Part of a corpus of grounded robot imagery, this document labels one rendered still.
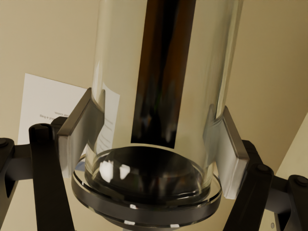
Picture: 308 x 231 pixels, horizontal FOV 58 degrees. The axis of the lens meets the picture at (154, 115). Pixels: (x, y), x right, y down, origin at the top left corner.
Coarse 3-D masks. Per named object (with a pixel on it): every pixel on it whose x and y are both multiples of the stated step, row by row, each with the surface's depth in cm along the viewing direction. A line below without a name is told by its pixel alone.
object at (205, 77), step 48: (144, 0) 14; (192, 0) 14; (240, 0) 16; (96, 48) 17; (144, 48) 15; (192, 48) 15; (96, 96) 17; (144, 96) 15; (192, 96) 15; (96, 144) 17; (144, 144) 15; (192, 144) 16; (96, 192) 16; (144, 192) 16; (192, 192) 17
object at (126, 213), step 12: (72, 180) 18; (84, 192) 17; (96, 204) 16; (108, 204) 16; (216, 204) 18; (120, 216) 16; (132, 216) 15; (144, 216) 15; (156, 216) 15; (168, 216) 15; (180, 216) 16; (192, 216) 16; (204, 216) 17
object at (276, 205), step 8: (248, 144) 18; (248, 152) 17; (256, 152) 17; (256, 160) 16; (248, 168) 15; (272, 184) 14; (280, 184) 14; (272, 192) 14; (280, 192) 14; (272, 200) 14; (280, 200) 14; (288, 200) 14; (272, 208) 14; (280, 208) 14; (288, 208) 14; (288, 216) 14
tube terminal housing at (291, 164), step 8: (304, 120) 45; (304, 128) 44; (296, 136) 46; (304, 136) 44; (296, 144) 45; (304, 144) 43; (288, 152) 47; (296, 152) 45; (304, 152) 43; (288, 160) 46; (296, 160) 44; (304, 160) 43; (280, 168) 48; (288, 168) 46; (296, 168) 44; (304, 168) 42; (280, 176) 47; (288, 176) 45; (304, 176) 42; (264, 216) 49; (272, 216) 47; (264, 224) 48; (272, 224) 46
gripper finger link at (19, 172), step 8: (56, 120) 17; (64, 120) 18; (56, 128) 17; (56, 136) 16; (24, 144) 15; (56, 144) 15; (16, 152) 14; (24, 152) 14; (16, 160) 14; (24, 160) 14; (8, 168) 14; (16, 168) 14; (24, 168) 14; (8, 176) 14; (16, 176) 14; (24, 176) 14; (32, 176) 14
